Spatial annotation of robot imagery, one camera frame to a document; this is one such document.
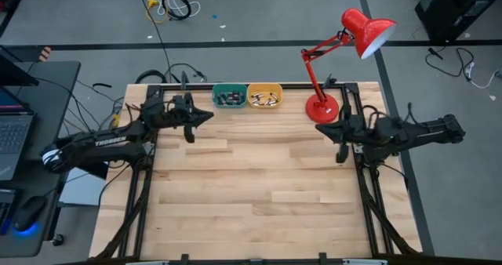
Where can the black computer tower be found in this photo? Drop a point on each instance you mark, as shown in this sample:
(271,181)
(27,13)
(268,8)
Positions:
(459,10)

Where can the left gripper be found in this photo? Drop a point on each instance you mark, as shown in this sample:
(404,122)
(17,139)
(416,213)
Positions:
(166,114)

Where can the orange black striped marker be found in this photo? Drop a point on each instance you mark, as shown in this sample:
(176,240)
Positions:
(45,53)

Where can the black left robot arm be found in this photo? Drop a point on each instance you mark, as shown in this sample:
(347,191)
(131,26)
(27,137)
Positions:
(98,147)

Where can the black monitor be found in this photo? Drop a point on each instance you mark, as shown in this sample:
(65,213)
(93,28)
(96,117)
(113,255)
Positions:
(12,73)

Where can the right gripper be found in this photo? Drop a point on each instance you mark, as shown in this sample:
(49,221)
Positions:
(361,131)

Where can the red desk lamp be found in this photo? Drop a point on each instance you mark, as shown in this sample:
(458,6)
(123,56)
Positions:
(366,30)

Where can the black round caster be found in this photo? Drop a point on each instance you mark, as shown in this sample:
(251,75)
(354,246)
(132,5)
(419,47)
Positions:
(57,239)

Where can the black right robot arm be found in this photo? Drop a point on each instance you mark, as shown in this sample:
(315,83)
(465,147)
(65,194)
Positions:
(423,131)

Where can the light grey box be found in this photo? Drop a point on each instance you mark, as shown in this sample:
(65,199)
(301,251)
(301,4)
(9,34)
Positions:
(84,188)

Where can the teal plastic bin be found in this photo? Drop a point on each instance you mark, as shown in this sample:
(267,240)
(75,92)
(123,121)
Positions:
(231,88)

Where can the dark laptop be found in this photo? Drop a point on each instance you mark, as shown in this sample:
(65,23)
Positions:
(13,135)

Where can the black side desk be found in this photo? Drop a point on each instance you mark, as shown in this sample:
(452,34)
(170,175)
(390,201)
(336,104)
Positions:
(51,100)

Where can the yellow plastic bin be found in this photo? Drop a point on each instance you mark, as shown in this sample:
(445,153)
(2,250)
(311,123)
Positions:
(264,88)

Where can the black computer mouse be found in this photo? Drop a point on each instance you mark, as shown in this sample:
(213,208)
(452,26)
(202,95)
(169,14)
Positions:
(29,214)

